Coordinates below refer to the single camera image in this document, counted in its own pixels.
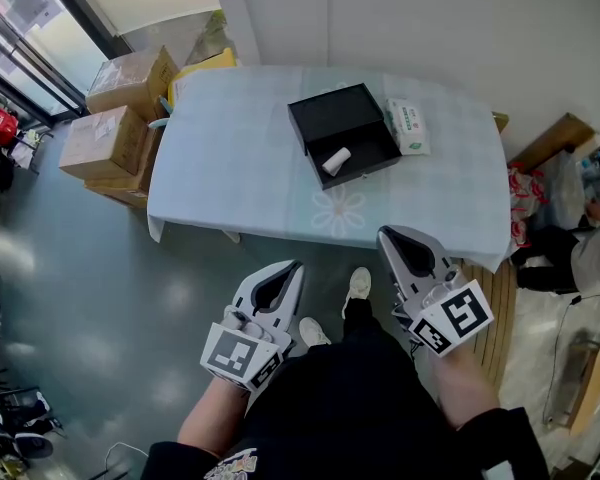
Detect black box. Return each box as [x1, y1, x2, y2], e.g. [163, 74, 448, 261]
[286, 82, 404, 191]

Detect person's right white shoe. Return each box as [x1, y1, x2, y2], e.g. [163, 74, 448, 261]
[340, 266, 373, 320]

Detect person's left forearm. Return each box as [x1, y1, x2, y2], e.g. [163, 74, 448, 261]
[176, 375, 262, 460]

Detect red white plastic bag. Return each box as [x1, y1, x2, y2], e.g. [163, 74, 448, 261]
[508, 161, 547, 250]

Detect white roll item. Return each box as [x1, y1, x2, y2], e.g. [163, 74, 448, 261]
[321, 145, 353, 178]

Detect person's left hand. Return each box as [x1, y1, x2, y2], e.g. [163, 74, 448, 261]
[223, 306, 275, 342]

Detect person's right forearm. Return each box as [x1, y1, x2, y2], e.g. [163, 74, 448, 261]
[428, 346, 502, 430]

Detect large cardboard box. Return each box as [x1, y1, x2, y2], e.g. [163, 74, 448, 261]
[85, 44, 182, 122]

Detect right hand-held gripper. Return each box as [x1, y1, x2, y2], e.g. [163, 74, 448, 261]
[376, 225, 496, 358]

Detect light blue flowered tablecloth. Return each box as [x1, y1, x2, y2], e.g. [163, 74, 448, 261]
[145, 64, 513, 274]

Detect black sliding door frame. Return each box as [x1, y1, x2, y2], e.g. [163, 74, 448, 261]
[0, 0, 134, 125]

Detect yellow plastic chair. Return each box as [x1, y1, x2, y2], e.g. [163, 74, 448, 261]
[166, 47, 239, 108]

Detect white floor cable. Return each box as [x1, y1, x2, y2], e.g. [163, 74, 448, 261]
[102, 440, 150, 475]

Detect person's left white shoe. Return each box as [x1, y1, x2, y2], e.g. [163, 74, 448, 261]
[298, 316, 333, 348]

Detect person's black trousers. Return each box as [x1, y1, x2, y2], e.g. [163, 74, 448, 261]
[239, 296, 462, 480]

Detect wooden bench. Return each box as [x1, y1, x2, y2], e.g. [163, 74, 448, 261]
[508, 112, 597, 174]

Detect white green tissue pack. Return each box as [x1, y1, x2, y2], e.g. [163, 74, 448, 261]
[384, 97, 432, 158]

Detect person's white shoe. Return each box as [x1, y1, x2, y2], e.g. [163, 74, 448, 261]
[298, 316, 333, 348]
[340, 266, 373, 320]

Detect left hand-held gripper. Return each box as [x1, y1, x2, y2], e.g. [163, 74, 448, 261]
[201, 259, 307, 394]

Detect cardboard box with white label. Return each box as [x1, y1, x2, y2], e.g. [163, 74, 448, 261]
[58, 104, 152, 182]

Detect black floor cable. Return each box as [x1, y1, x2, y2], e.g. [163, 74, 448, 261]
[541, 291, 600, 427]

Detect person's black printed shirt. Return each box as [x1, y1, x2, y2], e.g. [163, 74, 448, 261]
[146, 406, 552, 480]

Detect wooden slatted board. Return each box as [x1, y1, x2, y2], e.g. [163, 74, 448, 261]
[454, 260, 518, 387]

